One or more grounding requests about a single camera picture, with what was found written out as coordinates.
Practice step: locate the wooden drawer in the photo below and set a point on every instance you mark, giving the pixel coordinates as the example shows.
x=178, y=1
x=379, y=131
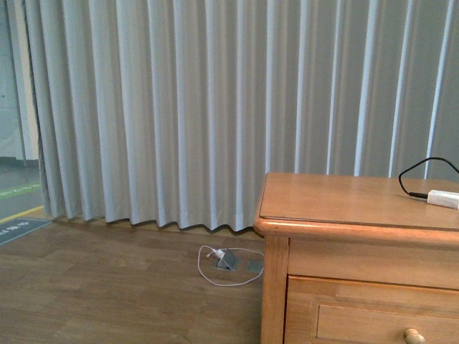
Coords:
x=322, y=310

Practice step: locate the round wooden drawer knob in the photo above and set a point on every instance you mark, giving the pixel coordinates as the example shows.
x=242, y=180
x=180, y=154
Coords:
x=413, y=336

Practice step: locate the white charger plug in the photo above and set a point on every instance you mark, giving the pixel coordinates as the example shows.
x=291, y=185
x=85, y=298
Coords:
x=216, y=252

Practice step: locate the grey pleated curtain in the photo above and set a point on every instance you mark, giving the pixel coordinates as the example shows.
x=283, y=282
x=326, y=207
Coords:
x=173, y=111

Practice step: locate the open floor socket box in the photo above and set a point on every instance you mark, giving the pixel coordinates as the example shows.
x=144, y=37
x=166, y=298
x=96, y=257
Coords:
x=228, y=262

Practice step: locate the closed floor socket cover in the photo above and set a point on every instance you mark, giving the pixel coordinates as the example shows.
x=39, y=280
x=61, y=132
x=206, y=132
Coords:
x=254, y=266

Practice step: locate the wooden nightstand cabinet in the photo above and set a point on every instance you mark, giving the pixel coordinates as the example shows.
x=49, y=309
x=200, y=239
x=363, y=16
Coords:
x=362, y=229

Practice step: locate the white adapter box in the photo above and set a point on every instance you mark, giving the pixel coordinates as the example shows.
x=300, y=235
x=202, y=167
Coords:
x=446, y=199

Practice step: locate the dark floor sign mat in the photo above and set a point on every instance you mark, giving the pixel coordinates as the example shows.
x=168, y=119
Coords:
x=18, y=227

